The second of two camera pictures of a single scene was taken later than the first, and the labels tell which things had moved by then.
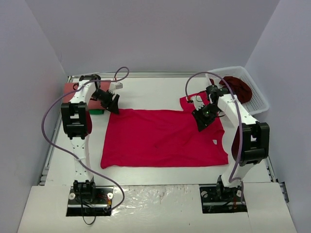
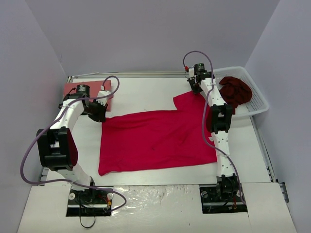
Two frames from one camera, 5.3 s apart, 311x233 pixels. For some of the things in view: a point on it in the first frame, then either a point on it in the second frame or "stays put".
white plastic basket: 258,103 stays put
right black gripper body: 202,116 → 193,84
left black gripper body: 110,100 → 96,111
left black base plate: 90,201 stays put
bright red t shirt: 160,138 stays put
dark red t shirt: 238,87 stays put
